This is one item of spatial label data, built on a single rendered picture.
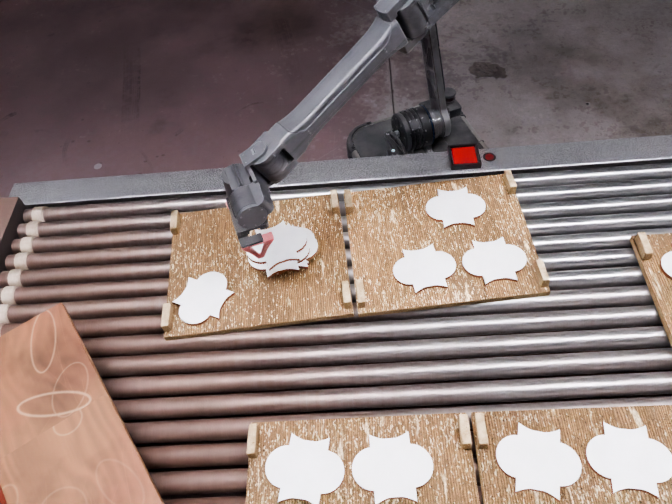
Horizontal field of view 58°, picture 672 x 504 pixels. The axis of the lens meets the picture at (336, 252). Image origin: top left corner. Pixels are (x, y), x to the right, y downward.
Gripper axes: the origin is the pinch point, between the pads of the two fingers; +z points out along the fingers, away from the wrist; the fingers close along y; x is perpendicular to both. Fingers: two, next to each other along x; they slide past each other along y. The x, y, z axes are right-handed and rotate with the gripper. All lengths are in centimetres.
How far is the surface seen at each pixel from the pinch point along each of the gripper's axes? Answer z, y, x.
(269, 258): 5.9, 1.9, 1.9
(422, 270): 9.0, 16.0, 32.5
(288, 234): 5.7, -2.9, 7.9
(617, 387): 12, 54, 56
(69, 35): 102, -290, -58
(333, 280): 10.2, 10.0, 13.7
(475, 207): 8, 5, 51
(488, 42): 99, -167, 163
